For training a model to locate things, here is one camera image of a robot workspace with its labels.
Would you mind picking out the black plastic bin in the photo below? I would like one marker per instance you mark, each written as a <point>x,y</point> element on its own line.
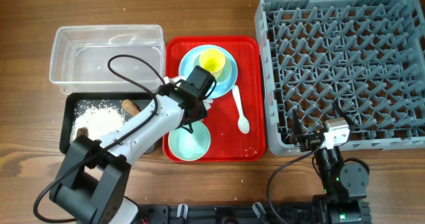
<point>140,99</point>

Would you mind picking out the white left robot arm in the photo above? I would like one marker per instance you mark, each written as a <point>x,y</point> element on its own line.
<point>93,177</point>

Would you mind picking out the white paper napkin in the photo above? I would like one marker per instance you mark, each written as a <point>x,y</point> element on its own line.
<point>207,102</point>

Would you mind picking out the clear plastic bin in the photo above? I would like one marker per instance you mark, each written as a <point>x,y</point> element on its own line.
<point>107,58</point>

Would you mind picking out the grey dishwasher rack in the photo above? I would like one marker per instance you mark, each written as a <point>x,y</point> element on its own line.
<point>364,58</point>

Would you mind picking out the dark brown food chunk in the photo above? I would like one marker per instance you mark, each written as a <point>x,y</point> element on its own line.
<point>82,132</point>

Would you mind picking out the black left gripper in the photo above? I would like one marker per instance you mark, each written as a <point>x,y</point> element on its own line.
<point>201,112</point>

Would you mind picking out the small light blue bowl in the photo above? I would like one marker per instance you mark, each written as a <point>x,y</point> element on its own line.
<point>226,72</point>

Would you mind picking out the light blue plate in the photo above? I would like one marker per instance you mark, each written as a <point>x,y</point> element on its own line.
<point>191,59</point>

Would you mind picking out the red plastic tray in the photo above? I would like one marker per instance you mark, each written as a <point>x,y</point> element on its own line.
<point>228,143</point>

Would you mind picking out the yellow plastic cup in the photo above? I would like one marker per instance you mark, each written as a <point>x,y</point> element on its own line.
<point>212,60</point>

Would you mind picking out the white rice pile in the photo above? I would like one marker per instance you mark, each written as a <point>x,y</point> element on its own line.
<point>98,117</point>

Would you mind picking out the mint green bowl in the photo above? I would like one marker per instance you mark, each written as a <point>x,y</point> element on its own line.
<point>190,146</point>

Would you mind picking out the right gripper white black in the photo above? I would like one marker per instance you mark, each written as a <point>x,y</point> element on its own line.
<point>309,141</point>

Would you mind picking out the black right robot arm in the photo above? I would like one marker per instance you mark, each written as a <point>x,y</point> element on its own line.
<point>344,181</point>

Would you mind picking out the white plastic spoon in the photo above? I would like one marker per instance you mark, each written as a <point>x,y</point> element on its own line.
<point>243,123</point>

